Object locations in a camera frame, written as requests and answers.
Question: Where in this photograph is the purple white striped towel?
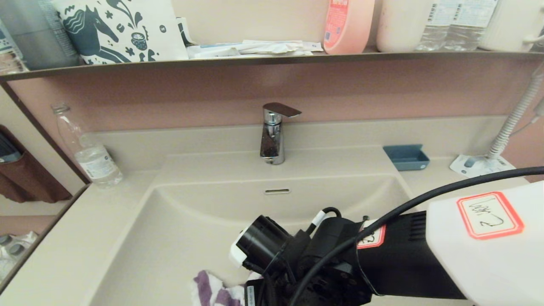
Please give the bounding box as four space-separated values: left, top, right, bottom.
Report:
193 270 255 306

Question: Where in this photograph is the white horse print bag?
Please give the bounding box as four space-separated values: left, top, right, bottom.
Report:
49 0 188 65

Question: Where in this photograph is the white ribbed jug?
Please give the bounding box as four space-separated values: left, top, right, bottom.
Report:
480 0 544 51

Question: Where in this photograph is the white coiled cord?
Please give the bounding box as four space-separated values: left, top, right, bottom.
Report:
489 64 544 160

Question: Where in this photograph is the clear plastic water bottle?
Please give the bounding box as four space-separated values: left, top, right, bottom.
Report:
444 0 500 50
416 0 457 50
51 102 124 190

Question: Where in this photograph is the white paper packets pile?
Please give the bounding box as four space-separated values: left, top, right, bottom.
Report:
200 39 324 56

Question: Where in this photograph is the small white black-print packet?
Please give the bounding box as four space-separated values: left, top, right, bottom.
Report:
175 16 197 46

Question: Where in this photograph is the pink plastic bottle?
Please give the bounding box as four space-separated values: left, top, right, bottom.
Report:
323 0 377 54

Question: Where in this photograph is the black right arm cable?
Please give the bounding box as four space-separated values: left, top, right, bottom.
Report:
289 166 544 306

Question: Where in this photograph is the white flat box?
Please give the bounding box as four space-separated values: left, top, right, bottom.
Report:
186 45 239 59

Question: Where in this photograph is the white plastic bottle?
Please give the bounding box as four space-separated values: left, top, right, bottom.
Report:
376 0 434 52

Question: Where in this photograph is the grey translucent container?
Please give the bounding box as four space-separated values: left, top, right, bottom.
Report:
0 0 79 71

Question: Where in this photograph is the white lattice basket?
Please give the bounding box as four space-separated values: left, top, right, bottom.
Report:
0 25 26 74

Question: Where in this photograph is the beige wash basin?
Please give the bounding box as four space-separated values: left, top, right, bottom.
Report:
87 172 428 306

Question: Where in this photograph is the brown framed side mirror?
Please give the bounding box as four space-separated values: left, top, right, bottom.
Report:
0 81 91 294

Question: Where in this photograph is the chrome faucet lever handle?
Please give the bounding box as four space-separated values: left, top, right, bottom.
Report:
262 102 302 118

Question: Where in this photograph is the chrome faucet spout body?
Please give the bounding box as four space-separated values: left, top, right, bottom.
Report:
259 108 285 165

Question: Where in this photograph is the white card blue oval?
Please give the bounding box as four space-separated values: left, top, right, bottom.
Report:
450 154 489 178

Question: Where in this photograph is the blue soap dish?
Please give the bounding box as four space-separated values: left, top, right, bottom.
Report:
382 144 431 171

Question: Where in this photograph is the brown wall shelf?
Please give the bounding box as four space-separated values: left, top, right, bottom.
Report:
0 48 544 82

